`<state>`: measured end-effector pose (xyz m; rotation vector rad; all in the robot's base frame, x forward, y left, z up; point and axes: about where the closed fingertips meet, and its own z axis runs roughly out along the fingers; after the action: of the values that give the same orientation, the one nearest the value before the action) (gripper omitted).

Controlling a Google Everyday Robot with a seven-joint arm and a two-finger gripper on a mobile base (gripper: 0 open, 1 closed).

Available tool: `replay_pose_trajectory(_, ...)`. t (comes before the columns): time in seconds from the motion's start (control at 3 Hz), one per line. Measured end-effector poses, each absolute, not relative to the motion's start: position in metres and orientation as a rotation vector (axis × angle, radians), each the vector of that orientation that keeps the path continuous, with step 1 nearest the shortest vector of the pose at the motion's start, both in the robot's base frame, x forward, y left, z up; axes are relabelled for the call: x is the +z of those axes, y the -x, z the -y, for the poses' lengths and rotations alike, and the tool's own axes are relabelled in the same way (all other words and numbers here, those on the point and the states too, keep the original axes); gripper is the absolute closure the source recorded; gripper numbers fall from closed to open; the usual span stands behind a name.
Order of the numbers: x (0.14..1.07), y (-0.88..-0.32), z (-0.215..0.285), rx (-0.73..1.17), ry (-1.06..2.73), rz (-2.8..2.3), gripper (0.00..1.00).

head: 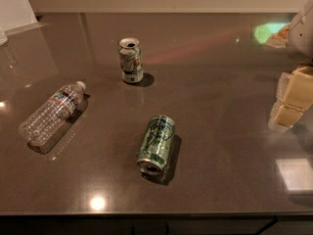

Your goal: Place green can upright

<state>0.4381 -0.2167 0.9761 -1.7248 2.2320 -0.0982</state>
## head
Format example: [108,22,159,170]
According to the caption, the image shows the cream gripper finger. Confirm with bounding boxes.
[268,66,313,132]

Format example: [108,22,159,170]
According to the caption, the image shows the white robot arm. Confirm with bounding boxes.
[266,0,313,132]

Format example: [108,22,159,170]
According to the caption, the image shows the white green soda can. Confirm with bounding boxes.
[118,37,144,83]

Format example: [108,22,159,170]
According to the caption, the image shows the clear plastic water bottle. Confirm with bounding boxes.
[19,81,86,146]

